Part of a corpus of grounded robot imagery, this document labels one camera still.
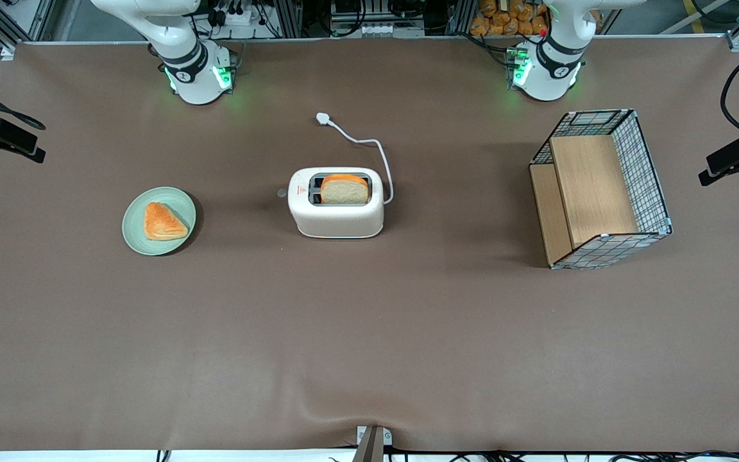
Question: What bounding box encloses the white two-slot toaster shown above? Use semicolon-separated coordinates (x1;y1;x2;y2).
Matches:
277;167;385;239

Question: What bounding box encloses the triangular orange toast piece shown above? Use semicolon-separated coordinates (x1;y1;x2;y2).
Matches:
144;201;189;242

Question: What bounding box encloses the pale green round plate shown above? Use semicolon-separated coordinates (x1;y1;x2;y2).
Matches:
122;187;197;256

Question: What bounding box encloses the white power strip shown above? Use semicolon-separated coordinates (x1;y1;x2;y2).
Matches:
212;0;256;26

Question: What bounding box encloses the bag of orange buns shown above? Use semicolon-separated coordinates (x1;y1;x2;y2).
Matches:
470;0;550;37

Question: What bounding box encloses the bread slice with orange crust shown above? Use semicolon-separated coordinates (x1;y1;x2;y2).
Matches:
320;173;370;205

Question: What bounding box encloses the brown table cloth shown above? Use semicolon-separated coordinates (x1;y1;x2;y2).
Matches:
0;37;739;453

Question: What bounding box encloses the wire basket with wooden shelves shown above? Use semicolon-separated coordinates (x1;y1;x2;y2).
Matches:
529;109;673;270

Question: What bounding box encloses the white toaster cord with plug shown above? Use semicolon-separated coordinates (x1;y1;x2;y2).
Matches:
316;112;395;205

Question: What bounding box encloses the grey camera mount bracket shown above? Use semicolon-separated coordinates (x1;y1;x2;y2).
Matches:
352;425;394;462

